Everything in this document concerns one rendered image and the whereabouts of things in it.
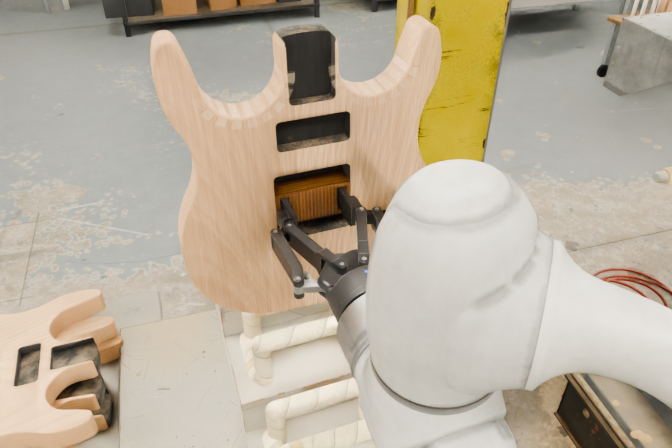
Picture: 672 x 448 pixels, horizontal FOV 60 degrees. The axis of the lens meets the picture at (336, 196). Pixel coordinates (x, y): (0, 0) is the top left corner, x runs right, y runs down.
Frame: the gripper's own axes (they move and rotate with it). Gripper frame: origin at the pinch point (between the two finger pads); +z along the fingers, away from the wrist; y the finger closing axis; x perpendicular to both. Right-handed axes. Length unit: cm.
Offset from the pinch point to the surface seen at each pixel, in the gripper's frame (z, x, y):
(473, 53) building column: 99, -28, 85
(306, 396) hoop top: 1.1, -40.2, -2.3
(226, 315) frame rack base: 21.1, -37.4, -11.8
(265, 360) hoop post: 7.4, -36.1, -7.5
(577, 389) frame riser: 31, -123, 99
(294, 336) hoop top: 7.8, -32.6, -2.1
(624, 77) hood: 23, -3, 70
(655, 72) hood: 16, 1, 70
